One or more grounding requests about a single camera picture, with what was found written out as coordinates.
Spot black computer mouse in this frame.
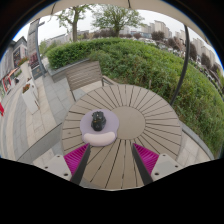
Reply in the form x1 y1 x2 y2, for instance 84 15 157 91
90 110 108 132

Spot distant apartment buildings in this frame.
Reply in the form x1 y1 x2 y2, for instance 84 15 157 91
139 19 221 71

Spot tree with bare forked trunk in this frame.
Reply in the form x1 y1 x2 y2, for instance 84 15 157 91
54 3 97 43

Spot tree with round leafy crown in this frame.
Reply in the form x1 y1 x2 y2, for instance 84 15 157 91
91 3 145 38

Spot green trimmed hedge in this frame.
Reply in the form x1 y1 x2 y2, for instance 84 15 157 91
44 37 224 158

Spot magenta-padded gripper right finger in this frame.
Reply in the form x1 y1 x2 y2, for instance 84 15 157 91
131 143 184 186

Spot tall grey sign pylon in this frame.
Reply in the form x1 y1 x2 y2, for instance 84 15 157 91
27 18 46 80

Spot black curved metal pole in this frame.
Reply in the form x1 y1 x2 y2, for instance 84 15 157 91
169 24 191 107

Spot lilac mouse pad with wrist rest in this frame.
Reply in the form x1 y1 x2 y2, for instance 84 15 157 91
79 108 121 148

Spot grey slatted outdoor chair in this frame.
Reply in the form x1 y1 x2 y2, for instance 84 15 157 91
64 60 116 102

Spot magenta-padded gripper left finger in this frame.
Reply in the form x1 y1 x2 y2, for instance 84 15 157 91
43 143 92 186

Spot white flower planter box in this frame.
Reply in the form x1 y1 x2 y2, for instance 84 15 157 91
21 79 41 116

